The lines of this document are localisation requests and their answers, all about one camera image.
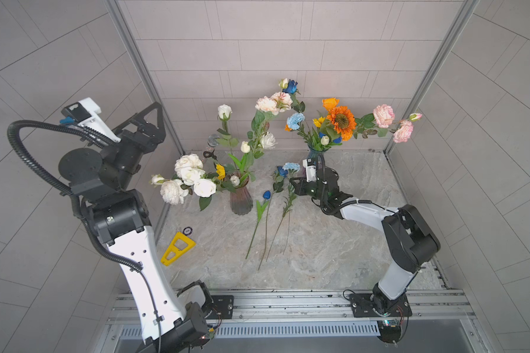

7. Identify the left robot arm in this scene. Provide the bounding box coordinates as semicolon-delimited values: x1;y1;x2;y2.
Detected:
7;99;213;352

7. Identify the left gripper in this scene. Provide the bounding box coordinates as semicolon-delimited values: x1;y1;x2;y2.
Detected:
105;109;169;195

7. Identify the right circuit board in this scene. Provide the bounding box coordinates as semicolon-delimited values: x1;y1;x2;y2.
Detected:
377;320;402;344

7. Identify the orange gerbera flower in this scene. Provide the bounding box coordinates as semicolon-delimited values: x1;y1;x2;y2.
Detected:
327;106;357;141

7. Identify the orange rose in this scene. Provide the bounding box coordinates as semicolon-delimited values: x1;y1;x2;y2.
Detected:
322;98;339;111

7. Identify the yellow tag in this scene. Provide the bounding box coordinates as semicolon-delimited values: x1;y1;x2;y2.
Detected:
160;227;197;266

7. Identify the blue purple glass vase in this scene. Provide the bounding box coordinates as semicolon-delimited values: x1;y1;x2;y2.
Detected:
307;148;324;162

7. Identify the yellow sunflower left vase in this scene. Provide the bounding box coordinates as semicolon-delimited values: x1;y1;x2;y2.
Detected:
215;163;226;180

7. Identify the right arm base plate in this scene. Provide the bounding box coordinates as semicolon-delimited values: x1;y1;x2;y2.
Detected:
345;293;412;319

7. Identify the dark blue rose vase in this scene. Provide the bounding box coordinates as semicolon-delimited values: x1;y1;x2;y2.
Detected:
283;80;306;113

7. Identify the pink roses stem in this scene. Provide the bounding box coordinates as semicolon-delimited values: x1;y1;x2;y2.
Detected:
353;104;423;144

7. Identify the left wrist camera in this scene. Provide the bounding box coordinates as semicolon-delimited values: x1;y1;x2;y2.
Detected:
60;97;121;143

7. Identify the pink rose spray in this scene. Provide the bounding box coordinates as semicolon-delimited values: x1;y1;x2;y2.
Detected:
250;78;292;149

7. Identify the small blue tulip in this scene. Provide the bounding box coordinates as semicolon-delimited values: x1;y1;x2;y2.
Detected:
245;191;272;260

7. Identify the white rose left vase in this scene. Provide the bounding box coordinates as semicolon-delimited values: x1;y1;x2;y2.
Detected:
260;132;277;150

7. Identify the white rose bud stem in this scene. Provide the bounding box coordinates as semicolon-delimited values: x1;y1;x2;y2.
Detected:
216;104;239;149

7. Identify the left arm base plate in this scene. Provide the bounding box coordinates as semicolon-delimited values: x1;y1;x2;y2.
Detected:
206;295;234;320

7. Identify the white rose bouquet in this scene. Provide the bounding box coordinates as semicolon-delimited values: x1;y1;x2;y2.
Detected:
150;154;222;210

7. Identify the aluminium rail frame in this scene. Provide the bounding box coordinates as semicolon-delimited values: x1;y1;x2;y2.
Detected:
94;288;491;353

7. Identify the dark red glass vase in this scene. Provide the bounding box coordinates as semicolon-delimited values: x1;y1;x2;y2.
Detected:
230;179;253;216

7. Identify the white tulip right vase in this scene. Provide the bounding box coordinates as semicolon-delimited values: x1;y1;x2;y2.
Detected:
320;135;330;146

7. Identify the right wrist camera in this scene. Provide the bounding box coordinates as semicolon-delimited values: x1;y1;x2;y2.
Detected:
303;158;317;182

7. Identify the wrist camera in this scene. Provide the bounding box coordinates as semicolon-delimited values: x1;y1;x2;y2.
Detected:
60;97;121;143
303;158;317;182

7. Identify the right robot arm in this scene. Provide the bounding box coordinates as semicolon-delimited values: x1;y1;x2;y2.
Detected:
290;159;441;316

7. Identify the dark blue rose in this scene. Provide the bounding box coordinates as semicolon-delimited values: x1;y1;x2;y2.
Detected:
258;166;288;270

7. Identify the light blue carnation right vase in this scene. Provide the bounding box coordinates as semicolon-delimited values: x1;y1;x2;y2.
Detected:
285;113;306;131

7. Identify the yellow sunflower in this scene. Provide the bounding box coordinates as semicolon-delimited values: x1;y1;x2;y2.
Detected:
313;117;325;129

